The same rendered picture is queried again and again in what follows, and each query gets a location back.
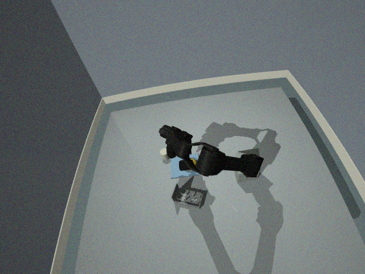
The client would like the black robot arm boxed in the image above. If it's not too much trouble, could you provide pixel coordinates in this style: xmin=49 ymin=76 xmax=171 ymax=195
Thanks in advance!
xmin=159 ymin=125 xmax=264 ymax=178

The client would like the light blue mat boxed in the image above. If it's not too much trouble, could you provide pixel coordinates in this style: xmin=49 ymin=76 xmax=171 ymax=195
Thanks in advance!
xmin=171 ymin=154 xmax=200 ymax=179

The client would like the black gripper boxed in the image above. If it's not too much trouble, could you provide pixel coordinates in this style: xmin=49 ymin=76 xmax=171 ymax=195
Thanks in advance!
xmin=179 ymin=160 xmax=190 ymax=171

